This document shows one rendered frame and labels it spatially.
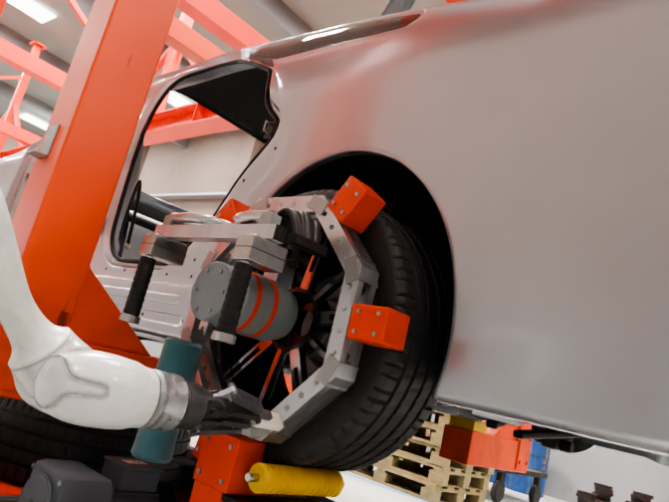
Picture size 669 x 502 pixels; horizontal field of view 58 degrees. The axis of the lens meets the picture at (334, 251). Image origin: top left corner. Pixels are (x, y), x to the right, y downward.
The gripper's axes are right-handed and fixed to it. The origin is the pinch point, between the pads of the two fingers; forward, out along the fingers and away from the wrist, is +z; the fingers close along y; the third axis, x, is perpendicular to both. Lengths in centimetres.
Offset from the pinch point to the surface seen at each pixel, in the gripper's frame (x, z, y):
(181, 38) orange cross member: 326, 84, -40
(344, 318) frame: 12.2, 9.2, 18.8
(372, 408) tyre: -1.1, 19.8, 10.2
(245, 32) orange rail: 413, 160, -29
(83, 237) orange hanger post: 66, -16, -25
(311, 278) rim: 35.6, 19.5, 9.8
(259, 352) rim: 29.9, 19.6, -11.9
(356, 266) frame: 19.6, 8.8, 26.5
